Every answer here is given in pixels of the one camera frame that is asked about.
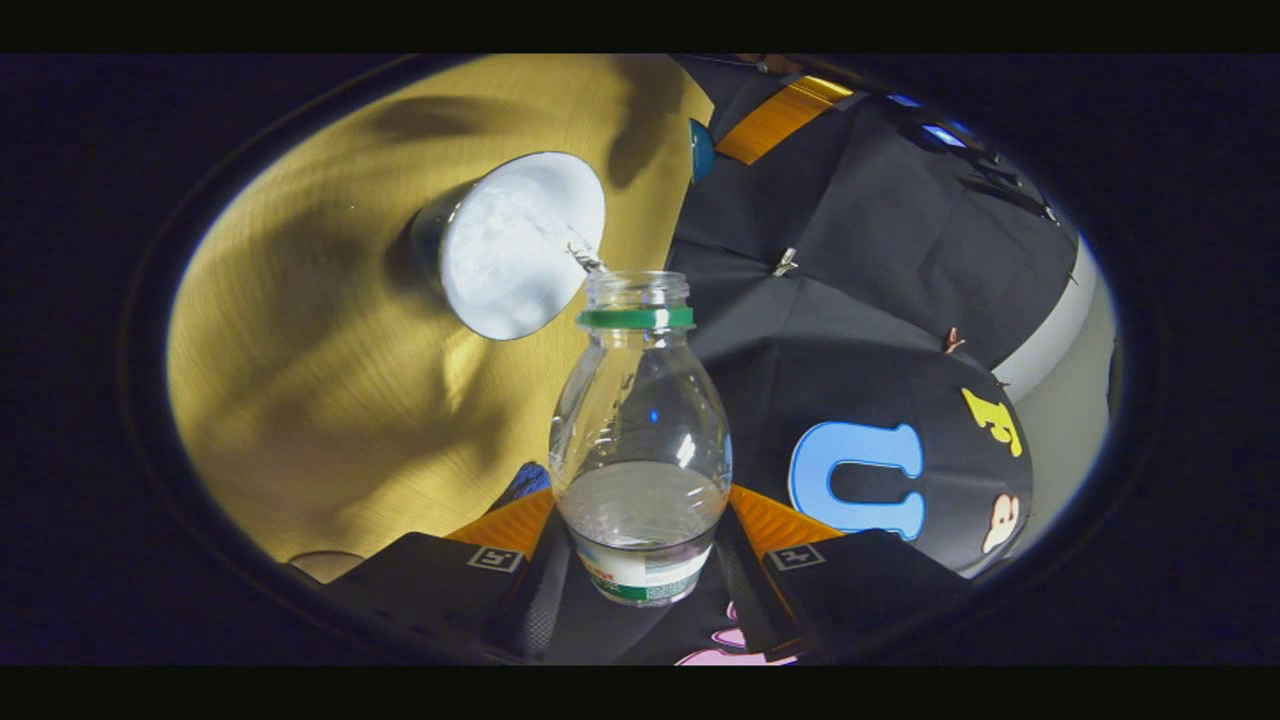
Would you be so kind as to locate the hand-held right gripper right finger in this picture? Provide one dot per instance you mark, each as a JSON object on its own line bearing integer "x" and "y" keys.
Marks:
{"x": 860, "y": 590}

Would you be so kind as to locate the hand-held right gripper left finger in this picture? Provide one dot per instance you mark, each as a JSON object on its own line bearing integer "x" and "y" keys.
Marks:
{"x": 430, "y": 590}

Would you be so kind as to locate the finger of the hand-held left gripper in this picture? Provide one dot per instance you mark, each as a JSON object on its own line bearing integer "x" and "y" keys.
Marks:
{"x": 780, "y": 118}

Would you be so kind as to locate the brown round coaster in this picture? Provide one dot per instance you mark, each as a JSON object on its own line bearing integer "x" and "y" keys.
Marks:
{"x": 325, "y": 564}

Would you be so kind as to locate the clear plastic water bottle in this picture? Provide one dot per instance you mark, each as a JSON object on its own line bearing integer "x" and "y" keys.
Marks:
{"x": 640, "y": 430}

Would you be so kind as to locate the blue towel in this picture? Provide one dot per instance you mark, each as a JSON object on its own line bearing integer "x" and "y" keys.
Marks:
{"x": 525, "y": 485}

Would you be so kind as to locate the silver cloth clip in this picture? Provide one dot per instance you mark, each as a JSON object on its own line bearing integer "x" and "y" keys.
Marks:
{"x": 785, "y": 262}

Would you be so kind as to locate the black backdrop cloth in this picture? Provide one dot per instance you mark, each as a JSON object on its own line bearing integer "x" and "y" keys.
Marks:
{"x": 850, "y": 250}

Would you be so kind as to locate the copper cloth clip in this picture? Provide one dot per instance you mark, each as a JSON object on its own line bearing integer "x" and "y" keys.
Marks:
{"x": 953, "y": 340}

